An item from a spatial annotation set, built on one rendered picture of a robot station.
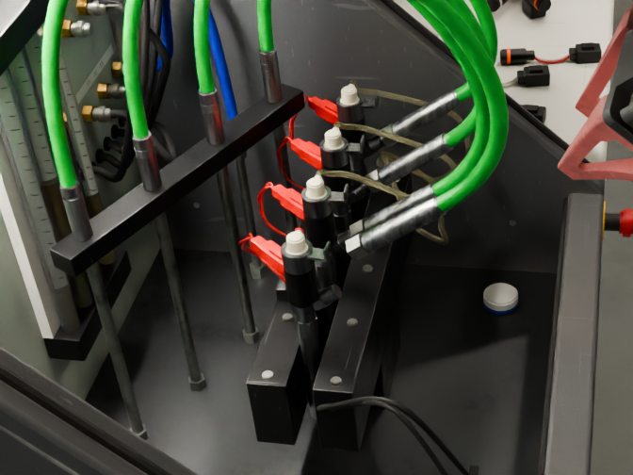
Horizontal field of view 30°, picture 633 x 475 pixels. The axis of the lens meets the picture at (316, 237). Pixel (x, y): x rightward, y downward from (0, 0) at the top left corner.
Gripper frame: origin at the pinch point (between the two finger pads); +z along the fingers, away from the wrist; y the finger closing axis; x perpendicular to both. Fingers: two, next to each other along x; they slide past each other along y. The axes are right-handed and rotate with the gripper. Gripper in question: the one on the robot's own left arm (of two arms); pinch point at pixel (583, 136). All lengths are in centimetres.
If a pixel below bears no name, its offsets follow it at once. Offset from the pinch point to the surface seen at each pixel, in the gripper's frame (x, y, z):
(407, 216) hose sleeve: 2.0, -5.8, 25.2
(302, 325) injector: 3.1, -0.5, 40.8
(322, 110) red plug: -2, -27, 47
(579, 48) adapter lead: 24, -56, 44
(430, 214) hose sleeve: 3.0, -5.9, 23.4
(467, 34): -5.4, -11.1, 9.9
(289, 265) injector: -2.1, -2.0, 35.7
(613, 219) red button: 40, -43, 51
